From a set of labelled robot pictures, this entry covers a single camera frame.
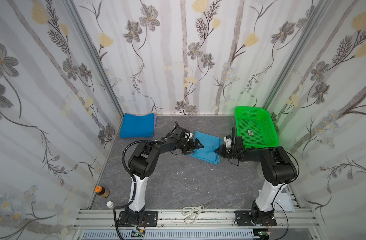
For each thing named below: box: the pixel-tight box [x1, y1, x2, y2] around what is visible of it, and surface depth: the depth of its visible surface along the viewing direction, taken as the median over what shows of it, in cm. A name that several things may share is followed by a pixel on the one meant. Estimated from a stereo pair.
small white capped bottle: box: [106, 200, 114, 209], surface depth 77 cm
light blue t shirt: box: [189, 130, 223, 165], surface depth 100 cm
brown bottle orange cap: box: [95, 186, 110, 198], surface depth 78 cm
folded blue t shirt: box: [120, 113, 155, 139], surface depth 113 cm
